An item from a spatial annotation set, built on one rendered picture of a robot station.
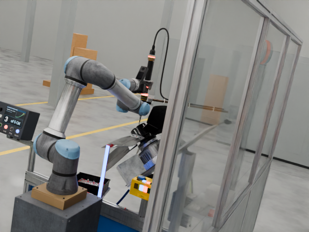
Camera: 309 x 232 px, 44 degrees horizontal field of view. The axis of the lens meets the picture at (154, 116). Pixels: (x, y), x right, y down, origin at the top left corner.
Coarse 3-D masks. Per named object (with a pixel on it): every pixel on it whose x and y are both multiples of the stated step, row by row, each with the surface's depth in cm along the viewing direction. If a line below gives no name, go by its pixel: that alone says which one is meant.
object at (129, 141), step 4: (128, 136) 248; (116, 140) 242; (120, 140) 240; (124, 140) 240; (128, 140) 240; (132, 140) 242; (136, 140) 243; (140, 140) 245; (108, 144) 238; (116, 144) 234; (120, 144) 232; (124, 144) 232; (128, 144) 232; (132, 144) 233
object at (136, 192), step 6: (132, 180) 208; (138, 180) 207; (150, 180) 211; (132, 186) 208; (138, 186) 207; (150, 186) 204; (132, 192) 209; (138, 192) 207; (144, 192) 206; (144, 198) 206
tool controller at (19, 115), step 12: (0, 108) 244; (12, 108) 242; (24, 108) 248; (0, 120) 244; (12, 120) 241; (24, 120) 237; (36, 120) 245; (0, 132) 243; (12, 132) 239; (24, 132) 238
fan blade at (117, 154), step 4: (116, 148) 269; (120, 148) 263; (124, 148) 261; (128, 148) 259; (112, 152) 270; (116, 152) 264; (120, 152) 261; (124, 152) 258; (112, 156) 265; (116, 156) 261; (120, 156) 258; (108, 160) 265; (112, 160) 261; (116, 160) 258; (112, 164) 257; (108, 168) 257
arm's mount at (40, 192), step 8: (32, 192) 180; (40, 192) 178; (48, 192) 178; (80, 192) 184; (40, 200) 178; (48, 200) 176; (56, 200) 174; (64, 200) 173; (72, 200) 179; (80, 200) 186; (64, 208) 174
